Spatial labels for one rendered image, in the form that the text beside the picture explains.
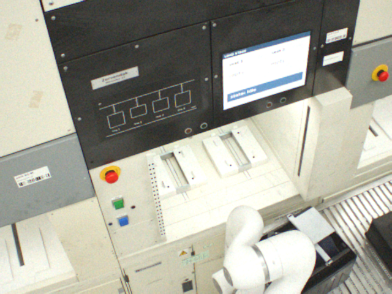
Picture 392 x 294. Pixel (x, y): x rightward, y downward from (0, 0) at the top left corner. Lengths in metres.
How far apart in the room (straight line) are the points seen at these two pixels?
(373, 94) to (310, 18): 0.51
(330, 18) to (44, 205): 1.02
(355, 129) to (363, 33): 0.46
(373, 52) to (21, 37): 1.10
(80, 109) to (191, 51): 0.33
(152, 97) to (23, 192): 0.47
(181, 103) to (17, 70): 0.48
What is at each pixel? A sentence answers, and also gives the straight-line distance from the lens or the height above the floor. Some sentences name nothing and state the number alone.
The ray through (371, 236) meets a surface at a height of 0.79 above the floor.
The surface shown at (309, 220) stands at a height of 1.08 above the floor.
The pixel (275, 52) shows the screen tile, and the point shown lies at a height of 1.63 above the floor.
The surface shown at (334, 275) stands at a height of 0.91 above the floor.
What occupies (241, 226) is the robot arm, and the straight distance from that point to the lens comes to 1.30.
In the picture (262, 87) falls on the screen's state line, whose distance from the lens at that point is 1.60.
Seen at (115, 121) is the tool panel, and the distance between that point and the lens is 1.46.
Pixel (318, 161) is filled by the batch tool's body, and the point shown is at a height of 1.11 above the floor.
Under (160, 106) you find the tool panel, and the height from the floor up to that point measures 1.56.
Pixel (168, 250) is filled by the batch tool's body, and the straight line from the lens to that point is 2.06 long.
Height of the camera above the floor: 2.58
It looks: 48 degrees down
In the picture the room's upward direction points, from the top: 4 degrees counter-clockwise
